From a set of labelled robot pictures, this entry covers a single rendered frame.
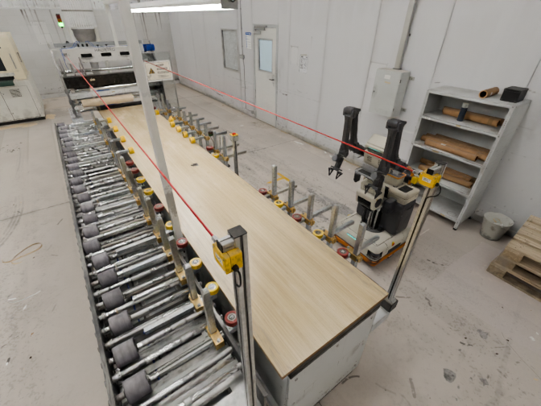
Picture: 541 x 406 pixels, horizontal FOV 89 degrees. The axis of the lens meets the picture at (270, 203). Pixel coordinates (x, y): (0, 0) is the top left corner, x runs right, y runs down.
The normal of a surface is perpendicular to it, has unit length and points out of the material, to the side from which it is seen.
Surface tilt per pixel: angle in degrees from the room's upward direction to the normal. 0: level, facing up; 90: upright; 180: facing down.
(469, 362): 0
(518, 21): 90
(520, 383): 0
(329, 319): 0
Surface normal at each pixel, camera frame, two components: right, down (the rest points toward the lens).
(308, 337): 0.00, -0.83
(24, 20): 0.58, 0.46
